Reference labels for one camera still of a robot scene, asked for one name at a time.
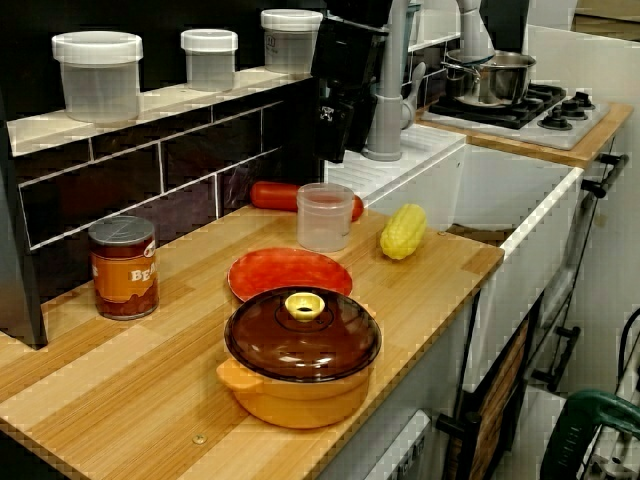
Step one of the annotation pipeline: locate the white toy sink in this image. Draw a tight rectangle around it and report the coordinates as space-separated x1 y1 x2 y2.
323 122 585 371

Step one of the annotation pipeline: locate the white toy kitchen cabinet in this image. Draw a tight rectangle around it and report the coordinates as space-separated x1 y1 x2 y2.
314 289 551 480

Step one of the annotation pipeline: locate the wood framed panel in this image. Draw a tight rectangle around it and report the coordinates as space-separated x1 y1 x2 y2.
464 314 531 480

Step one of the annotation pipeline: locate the orange beans can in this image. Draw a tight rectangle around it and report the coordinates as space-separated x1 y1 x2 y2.
88 215 161 321

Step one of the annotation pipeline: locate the brown lid with yellow knob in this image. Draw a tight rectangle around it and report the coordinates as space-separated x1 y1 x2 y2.
223 285 383 384

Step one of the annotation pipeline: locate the red toy sausage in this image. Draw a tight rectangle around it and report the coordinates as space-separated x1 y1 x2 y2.
249 180 365 223

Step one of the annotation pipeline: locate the grey toy faucet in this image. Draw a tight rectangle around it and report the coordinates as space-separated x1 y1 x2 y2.
362 0 496 162

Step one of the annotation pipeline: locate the black cabinet handle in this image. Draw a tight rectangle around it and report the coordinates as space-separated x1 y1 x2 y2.
531 325 582 393
435 399 484 480

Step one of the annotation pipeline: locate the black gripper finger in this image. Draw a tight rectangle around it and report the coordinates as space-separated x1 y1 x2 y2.
349 94 379 153
319 101 354 164

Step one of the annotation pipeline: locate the steel cooking pot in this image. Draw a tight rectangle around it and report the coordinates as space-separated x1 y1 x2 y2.
440 49 537 109

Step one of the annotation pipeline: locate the grey dispenser panel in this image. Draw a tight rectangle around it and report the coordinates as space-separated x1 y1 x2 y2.
364 409 432 480

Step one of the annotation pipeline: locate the red round plate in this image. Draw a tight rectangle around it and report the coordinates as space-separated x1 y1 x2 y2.
227 247 354 304

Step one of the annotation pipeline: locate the black cable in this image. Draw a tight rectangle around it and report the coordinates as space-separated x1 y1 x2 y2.
617 307 640 381

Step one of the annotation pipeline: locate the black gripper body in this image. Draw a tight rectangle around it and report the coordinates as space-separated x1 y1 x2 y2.
310 17 390 104

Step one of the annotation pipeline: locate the yellow toy corn cob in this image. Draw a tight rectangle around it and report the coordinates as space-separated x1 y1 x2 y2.
379 203 428 261

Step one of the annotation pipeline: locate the large white-lidded plastic jar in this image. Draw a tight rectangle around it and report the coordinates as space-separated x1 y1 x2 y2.
51 30 145 125

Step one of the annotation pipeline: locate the small white-lidded plastic jar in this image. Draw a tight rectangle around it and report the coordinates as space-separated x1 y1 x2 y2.
180 28 239 93

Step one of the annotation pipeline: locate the black oven door handle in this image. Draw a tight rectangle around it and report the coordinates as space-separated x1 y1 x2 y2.
581 152 630 200

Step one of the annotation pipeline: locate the orange toy cooking pot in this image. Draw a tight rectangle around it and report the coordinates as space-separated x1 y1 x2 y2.
215 357 374 430

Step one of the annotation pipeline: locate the clear lidless plastic cup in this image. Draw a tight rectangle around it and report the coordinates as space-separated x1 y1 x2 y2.
296 182 355 254

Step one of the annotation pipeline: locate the black toy stove top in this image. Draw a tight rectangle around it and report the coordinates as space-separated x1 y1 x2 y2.
418 82 612 151

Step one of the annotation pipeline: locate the black tiled backsplash shelf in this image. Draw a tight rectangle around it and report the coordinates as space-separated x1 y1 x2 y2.
0 0 329 351

